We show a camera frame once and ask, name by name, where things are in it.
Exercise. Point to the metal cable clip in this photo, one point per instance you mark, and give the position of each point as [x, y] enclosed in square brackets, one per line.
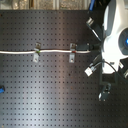
[36, 52]
[72, 53]

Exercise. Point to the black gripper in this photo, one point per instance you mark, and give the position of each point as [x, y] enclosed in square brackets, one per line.
[97, 47]

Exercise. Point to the right metal cable clip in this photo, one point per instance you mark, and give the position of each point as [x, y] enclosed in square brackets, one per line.
[72, 53]

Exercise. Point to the left metal cable clip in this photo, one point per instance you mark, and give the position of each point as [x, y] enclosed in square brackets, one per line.
[36, 52]

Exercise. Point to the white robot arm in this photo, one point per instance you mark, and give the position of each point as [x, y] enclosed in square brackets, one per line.
[113, 36]

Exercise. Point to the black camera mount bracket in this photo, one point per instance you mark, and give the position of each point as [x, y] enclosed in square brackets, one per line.
[107, 81]

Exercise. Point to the black perforated breadboard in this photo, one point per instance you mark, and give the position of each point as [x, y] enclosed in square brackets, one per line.
[53, 93]

